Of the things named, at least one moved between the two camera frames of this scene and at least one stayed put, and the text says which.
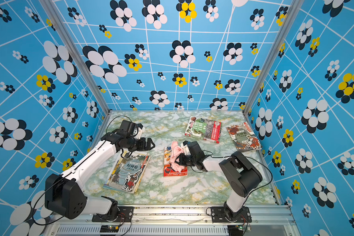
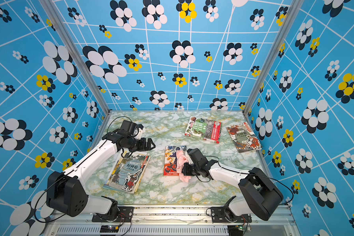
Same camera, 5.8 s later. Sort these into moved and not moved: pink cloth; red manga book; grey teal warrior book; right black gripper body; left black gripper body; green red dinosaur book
Moved: pink cloth; right black gripper body
Not moved: grey teal warrior book; green red dinosaur book; red manga book; left black gripper body
